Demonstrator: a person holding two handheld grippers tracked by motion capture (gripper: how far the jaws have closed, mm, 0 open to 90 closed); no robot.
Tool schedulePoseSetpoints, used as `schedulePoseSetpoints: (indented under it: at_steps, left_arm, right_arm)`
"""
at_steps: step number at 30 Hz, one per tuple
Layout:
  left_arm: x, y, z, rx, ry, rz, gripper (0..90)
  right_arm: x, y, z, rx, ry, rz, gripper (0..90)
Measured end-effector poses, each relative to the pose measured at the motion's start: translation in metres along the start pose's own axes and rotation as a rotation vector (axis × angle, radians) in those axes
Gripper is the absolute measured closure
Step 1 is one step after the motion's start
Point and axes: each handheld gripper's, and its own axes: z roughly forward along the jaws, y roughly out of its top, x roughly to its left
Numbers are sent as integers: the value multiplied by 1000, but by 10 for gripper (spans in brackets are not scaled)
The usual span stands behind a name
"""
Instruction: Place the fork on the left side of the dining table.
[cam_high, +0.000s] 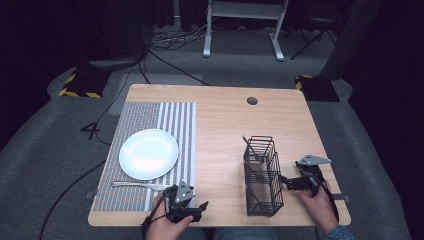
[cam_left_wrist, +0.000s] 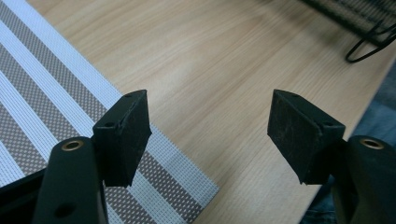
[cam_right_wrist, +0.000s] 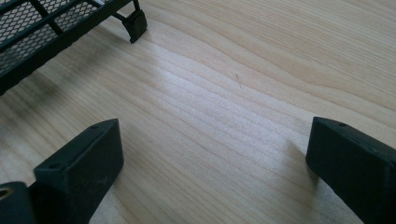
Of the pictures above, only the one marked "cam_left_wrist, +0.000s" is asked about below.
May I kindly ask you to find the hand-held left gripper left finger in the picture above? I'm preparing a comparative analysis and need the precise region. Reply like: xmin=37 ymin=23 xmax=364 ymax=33
xmin=32 ymin=89 xmax=153 ymax=224

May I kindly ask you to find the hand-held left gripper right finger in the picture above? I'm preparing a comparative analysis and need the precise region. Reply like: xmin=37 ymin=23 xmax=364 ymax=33
xmin=266 ymin=89 xmax=396 ymax=224

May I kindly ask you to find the striped woven placemat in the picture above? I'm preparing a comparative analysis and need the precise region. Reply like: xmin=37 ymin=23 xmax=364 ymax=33
xmin=0 ymin=0 xmax=220 ymax=224

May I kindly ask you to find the black wire mesh rack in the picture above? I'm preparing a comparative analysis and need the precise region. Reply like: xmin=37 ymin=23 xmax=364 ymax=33
xmin=300 ymin=0 xmax=396 ymax=63

